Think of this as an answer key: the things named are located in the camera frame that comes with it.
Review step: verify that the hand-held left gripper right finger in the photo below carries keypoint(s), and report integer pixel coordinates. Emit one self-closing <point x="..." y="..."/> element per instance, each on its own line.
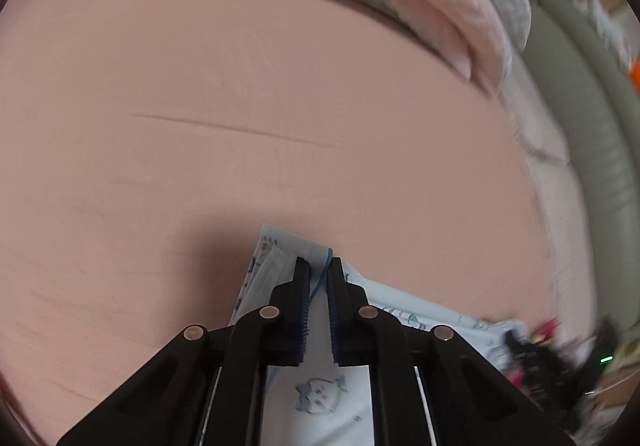
<point x="334" y="326"/>

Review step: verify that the light blue bear-print top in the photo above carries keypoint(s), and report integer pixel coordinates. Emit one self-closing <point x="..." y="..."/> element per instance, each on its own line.
<point x="320" y="401"/>

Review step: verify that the bed with pink sheet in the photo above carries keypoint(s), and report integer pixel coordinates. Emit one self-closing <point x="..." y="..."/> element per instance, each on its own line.
<point x="200" y="125"/>

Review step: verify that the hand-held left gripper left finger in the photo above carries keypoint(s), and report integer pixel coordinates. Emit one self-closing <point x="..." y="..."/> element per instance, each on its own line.
<point x="303" y="326"/>

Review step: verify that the padded headboard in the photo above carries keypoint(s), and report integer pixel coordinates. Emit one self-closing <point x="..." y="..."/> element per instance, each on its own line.
<point x="595" y="135"/>

